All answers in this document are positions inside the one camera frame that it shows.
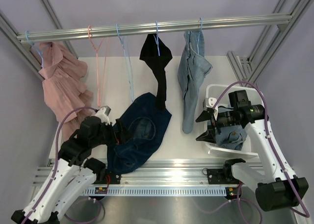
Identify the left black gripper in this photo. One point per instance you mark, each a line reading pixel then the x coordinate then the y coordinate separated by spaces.
pixel 123 136

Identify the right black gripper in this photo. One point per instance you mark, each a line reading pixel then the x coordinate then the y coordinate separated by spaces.
pixel 208 136

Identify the light blue denim skirt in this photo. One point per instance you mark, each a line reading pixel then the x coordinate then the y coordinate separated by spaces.
pixel 231 137

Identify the dark blue denim skirt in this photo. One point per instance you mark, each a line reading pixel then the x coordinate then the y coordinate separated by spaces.
pixel 148 125

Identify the pink wire hanger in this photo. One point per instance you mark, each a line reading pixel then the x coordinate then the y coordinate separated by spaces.
pixel 100 78

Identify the light blue wire hanger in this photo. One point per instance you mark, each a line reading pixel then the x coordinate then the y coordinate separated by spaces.
pixel 124 44

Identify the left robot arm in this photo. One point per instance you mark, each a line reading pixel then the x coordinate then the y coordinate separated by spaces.
pixel 74 170

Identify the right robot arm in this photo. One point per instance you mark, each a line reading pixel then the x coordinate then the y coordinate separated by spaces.
pixel 279 187

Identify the blue hanger of pale denim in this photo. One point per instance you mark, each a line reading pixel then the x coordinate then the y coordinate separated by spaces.
pixel 196 39

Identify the blue hanger of pink dress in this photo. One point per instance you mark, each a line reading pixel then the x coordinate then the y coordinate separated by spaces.
pixel 39 51

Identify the white plastic basket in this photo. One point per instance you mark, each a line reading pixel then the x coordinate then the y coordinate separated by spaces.
pixel 247 152

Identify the pale blue denim garment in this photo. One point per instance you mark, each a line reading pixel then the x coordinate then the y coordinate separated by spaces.
pixel 192 71

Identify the pink ruffled dress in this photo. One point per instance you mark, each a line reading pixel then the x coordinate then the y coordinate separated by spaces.
pixel 64 92

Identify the black garment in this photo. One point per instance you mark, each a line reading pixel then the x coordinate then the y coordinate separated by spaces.
pixel 157 64

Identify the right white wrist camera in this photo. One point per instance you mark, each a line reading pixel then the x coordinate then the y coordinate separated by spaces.
pixel 210 105

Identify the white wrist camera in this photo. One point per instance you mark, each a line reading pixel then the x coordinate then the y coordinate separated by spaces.
pixel 103 114
pixel 210 105

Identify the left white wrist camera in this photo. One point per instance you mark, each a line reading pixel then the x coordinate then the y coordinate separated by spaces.
pixel 103 114

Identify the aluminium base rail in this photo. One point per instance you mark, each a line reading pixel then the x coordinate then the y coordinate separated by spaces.
pixel 170 172

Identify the white slotted cable duct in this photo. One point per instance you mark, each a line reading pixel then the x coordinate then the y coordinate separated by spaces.
pixel 215 191

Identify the aluminium frame right post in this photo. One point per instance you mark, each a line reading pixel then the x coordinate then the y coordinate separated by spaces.
pixel 268 43

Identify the aluminium frame post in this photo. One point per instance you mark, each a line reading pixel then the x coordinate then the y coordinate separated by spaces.
pixel 268 43
pixel 18 19

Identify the aluminium hanging rail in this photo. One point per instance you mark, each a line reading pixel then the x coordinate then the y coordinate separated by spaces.
pixel 146 28

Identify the aluminium frame left post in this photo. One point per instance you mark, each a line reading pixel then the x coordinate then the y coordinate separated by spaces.
pixel 18 19

